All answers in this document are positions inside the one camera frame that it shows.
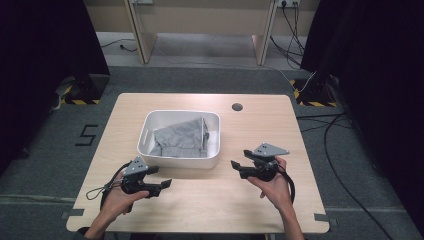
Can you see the grey shorts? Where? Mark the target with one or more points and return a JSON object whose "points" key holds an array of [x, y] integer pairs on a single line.
{"points": [[180, 140]]}

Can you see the yellow black hazard tape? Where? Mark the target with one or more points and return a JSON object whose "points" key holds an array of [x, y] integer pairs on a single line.
{"points": [[79, 102], [316, 104]]}

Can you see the black curtain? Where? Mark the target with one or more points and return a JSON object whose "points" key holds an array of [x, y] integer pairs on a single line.
{"points": [[40, 66], [383, 83]]}

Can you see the person's right hand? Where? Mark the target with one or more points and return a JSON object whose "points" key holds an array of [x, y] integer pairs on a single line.
{"points": [[276, 191]]}

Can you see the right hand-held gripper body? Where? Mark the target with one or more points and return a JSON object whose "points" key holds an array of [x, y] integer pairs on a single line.
{"points": [[266, 168]]}

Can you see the black tape floor mark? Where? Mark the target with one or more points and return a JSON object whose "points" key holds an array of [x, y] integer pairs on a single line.
{"points": [[87, 135]]}

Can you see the black stand base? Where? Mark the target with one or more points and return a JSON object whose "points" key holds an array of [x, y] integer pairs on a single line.
{"points": [[315, 91], [88, 86]]}

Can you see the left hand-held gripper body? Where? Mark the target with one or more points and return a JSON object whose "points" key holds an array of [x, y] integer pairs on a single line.
{"points": [[135, 168]]}

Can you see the person's left hand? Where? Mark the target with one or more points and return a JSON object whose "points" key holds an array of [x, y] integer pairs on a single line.
{"points": [[116, 203]]}

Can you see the light wooden desk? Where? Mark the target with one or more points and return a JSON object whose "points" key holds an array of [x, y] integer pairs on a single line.
{"points": [[203, 16]]}

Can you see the white plastic basket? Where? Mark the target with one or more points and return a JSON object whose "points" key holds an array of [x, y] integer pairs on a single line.
{"points": [[148, 133]]}

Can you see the grey tape piece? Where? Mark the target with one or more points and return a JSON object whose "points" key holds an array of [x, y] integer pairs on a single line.
{"points": [[321, 217], [76, 212]]}

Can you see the white wall power socket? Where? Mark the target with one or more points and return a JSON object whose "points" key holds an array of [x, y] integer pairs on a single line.
{"points": [[288, 2]]}

